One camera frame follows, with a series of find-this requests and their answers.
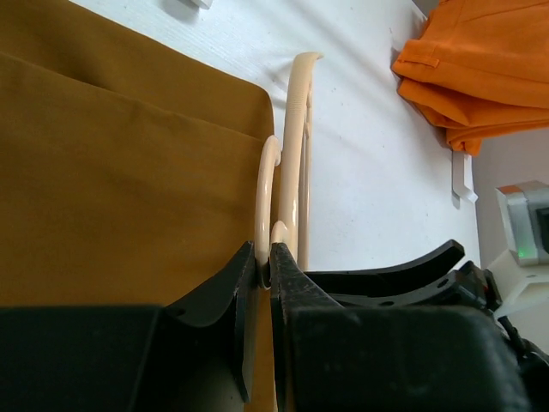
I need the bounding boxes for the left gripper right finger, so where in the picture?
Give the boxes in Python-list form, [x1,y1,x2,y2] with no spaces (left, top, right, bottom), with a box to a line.
[270,243,532,411]

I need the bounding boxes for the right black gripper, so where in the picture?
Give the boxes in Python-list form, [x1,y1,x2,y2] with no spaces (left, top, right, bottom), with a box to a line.
[305,239,548,411]

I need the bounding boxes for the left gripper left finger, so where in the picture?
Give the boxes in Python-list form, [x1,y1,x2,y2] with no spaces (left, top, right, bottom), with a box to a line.
[1,242,258,411]

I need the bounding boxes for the wooden clothes hanger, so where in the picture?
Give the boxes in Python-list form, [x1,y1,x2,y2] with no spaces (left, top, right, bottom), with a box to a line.
[254,51,323,289]

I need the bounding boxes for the brown trousers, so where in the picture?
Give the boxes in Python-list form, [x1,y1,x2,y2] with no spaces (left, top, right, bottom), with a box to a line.
[1,1,275,411]

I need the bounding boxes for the white clothes rack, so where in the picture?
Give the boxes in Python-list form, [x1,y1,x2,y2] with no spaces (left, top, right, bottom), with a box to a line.
[451,151,478,209]

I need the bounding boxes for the orange garment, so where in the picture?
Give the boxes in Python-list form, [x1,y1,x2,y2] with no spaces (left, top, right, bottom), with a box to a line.
[392,1,548,155]

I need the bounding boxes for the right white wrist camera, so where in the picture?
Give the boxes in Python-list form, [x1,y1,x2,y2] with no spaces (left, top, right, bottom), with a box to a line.
[488,181,548,319]

